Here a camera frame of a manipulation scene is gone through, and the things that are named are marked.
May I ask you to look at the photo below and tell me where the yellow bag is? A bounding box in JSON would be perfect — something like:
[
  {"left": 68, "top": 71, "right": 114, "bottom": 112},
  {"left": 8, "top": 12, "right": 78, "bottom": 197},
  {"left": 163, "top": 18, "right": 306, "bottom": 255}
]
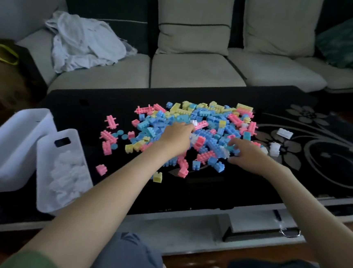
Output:
[{"left": 0, "top": 43, "right": 21, "bottom": 66}]

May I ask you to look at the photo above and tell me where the crumpled white cloth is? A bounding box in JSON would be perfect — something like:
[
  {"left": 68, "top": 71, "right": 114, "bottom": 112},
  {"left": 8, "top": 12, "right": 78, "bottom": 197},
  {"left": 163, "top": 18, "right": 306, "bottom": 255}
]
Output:
[{"left": 40, "top": 9, "right": 141, "bottom": 81}]

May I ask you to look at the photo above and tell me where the grey sofa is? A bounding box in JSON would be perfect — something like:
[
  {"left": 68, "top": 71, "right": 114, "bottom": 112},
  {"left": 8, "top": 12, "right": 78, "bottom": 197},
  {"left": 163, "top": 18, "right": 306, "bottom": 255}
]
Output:
[{"left": 12, "top": 0, "right": 353, "bottom": 121}]

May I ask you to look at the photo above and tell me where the person's left forearm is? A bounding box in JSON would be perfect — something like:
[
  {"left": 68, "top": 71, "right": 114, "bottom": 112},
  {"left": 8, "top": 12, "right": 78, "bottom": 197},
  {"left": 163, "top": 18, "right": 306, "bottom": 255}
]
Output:
[{"left": 18, "top": 132, "right": 176, "bottom": 268}]

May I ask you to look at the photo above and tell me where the pile of white blocks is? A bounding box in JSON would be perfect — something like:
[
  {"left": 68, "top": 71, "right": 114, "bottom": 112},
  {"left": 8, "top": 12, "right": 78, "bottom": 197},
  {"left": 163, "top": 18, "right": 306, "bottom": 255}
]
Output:
[{"left": 47, "top": 149, "right": 91, "bottom": 208}]

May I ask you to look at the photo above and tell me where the teal patterned cushion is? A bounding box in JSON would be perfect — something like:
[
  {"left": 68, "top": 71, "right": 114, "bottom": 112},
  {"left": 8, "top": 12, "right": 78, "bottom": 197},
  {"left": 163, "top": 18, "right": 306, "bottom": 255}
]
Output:
[{"left": 313, "top": 10, "right": 353, "bottom": 70}]

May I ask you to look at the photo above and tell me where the black glass coffee table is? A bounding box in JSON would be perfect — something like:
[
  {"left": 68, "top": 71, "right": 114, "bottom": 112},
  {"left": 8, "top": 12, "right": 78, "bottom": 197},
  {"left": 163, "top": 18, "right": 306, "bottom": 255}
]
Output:
[{"left": 0, "top": 60, "right": 353, "bottom": 268}]

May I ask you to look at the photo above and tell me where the person's right forearm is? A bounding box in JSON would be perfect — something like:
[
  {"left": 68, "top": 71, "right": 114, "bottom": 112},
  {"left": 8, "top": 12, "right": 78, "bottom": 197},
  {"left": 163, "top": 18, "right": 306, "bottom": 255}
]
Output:
[{"left": 257, "top": 162, "right": 353, "bottom": 268}]

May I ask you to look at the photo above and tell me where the person's right hand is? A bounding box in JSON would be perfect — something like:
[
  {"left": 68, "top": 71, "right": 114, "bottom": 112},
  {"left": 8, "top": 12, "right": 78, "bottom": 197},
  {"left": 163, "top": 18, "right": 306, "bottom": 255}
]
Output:
[{"left": 224, "top": 137, "right": 283, "bottom": 178}]

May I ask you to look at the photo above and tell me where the green sleeve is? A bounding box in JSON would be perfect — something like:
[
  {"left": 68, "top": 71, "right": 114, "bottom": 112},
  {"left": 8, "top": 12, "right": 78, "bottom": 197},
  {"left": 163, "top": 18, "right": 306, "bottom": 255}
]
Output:
[{"left": 0, "top": 248, "right": 65, "bottom": 268}]

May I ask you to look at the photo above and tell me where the metal drawer handle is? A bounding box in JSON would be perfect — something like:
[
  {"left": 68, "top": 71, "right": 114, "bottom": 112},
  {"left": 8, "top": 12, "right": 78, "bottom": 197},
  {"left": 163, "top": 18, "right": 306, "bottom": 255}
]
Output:
[{"left": 278, "top": 226, "right": 302, "bottom": 239}]

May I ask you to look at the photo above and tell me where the beige back cushion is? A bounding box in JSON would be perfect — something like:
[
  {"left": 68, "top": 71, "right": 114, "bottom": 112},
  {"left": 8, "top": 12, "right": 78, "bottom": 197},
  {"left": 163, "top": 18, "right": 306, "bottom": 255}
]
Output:
[
  {"left": 151, "top": 0, "right": 237, "bottom": 61},
  {"left": 239, "top": 0, "right": 325, "bottom": 60}
]

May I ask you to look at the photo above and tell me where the white bin of white bricks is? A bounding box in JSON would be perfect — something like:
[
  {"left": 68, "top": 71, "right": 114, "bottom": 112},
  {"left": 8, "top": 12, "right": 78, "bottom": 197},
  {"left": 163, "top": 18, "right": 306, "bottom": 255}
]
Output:
[{"left": 31, "top": 126, "right": 99, "bottom": 218}]

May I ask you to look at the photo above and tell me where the pile of colorful blocks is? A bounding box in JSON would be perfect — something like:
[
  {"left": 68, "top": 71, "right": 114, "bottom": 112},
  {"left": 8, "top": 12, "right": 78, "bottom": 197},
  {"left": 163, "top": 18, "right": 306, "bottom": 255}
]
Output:
[{"left": 95, "top": 91, "right": 296, "bottom": 194}]

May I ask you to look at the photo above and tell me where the person's left hand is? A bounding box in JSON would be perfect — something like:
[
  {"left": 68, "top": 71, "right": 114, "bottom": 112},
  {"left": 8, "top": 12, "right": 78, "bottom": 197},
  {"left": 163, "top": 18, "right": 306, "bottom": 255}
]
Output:
[{"left": 157, "top": 120, "right": 196, "bottom": 160}]

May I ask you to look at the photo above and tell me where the person's left leg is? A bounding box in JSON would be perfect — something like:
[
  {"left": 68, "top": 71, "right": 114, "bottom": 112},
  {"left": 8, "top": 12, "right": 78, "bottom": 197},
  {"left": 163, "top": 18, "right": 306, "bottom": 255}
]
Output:
[{"left": 86, "top": 229, "right": 168, "bottom": 268}]

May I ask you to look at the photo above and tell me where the glossy brown shopping bag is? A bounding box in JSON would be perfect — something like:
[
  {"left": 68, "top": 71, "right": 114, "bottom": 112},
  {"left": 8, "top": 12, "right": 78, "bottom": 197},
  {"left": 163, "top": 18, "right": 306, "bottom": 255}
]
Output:
[{"left": 0, "top": 39, "right": 51, "bottom": 118}]

